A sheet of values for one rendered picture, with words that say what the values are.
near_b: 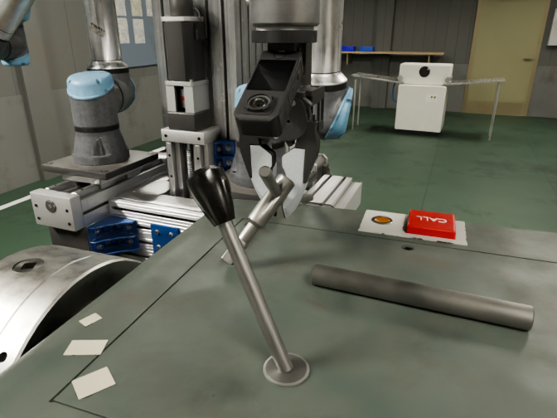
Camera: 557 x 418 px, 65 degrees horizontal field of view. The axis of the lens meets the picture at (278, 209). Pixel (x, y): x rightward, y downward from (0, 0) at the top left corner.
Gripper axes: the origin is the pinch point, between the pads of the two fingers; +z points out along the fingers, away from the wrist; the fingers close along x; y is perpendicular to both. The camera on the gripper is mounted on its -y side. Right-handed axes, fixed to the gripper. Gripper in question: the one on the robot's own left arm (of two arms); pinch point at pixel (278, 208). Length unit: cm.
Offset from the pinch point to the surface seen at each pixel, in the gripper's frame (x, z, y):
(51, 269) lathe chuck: 24.1, 6.2, -12.2
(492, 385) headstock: -22.8, 4.8, -17.2
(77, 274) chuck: 20.4, 6.2, -12.2
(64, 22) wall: 372, -33, 366
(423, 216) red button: -16.8, 3.3, 11.7
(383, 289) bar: -13.7, 3.1, -9.2
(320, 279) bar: -7.5, 3.3, -8.9
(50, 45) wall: 373, -11, 342
